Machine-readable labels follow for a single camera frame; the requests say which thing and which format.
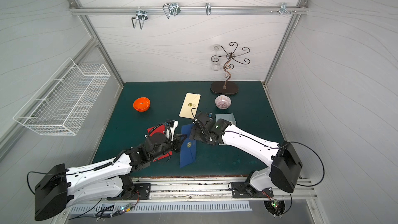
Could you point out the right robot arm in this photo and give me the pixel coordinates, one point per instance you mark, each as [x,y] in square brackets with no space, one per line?
[283,165]

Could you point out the aluminium crossbar rail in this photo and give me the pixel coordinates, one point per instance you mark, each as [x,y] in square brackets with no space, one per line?
[185,10]

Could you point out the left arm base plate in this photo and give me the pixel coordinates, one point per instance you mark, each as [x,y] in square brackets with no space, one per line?
[138,191]

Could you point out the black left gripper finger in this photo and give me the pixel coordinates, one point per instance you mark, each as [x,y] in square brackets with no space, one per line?
[180,138]
[177,147]

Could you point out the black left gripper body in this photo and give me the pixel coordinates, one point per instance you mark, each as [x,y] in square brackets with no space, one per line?
[175,138]

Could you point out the cream envelope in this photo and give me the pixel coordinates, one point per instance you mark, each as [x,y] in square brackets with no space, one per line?
[190,105]

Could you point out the dark jewelry stand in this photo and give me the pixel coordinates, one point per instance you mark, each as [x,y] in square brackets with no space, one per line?
[227,87]

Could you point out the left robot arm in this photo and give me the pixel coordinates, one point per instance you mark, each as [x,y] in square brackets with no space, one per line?
[61,188]

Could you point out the orange plastic bowl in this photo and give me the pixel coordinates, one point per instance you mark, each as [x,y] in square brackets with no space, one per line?
[142,104]

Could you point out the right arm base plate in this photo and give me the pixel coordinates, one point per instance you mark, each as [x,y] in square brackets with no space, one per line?
[242,190]

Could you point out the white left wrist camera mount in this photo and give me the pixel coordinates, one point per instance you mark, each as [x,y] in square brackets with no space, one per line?
[171,125]

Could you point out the metal hook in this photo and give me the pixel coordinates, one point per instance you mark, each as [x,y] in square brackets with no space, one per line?
[208,9]
[171,9]
[139,19]
[283,10]

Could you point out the red envelope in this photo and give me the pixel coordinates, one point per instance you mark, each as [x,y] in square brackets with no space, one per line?
[158,129]

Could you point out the dark blue envelope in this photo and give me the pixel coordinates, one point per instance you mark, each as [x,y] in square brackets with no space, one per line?
[188,148]

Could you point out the white wire basket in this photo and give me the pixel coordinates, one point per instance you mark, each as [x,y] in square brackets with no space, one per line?
[61,105]

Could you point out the striped ceramic bowl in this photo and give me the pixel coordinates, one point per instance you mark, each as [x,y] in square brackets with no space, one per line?
[223,102]

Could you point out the light blue envelope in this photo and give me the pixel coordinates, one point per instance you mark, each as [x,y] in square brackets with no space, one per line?
[228,117]

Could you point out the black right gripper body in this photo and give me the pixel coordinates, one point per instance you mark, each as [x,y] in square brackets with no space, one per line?
[197,129]

